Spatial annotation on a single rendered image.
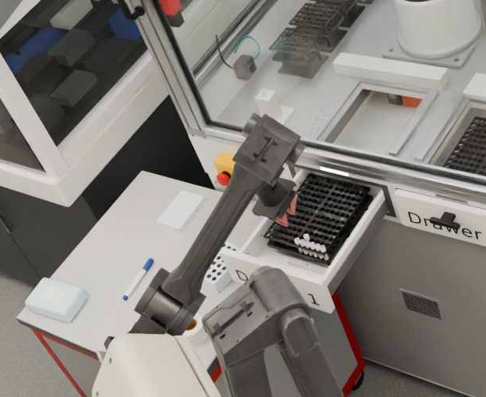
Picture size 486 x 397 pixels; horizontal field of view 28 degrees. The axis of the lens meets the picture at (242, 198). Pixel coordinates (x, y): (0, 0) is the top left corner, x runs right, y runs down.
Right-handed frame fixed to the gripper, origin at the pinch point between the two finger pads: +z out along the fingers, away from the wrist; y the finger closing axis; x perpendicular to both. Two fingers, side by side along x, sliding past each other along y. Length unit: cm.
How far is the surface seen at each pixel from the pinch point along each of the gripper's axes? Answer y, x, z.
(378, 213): 14.1, -12.7, 13.4
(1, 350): -44, 148, 91
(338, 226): 5.6, -7.6, 8.7
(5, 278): -17, 174, 96
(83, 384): -48, 63, 43
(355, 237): 4.6, -12.6, 9.8
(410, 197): 17.5, -21.5, 7.9
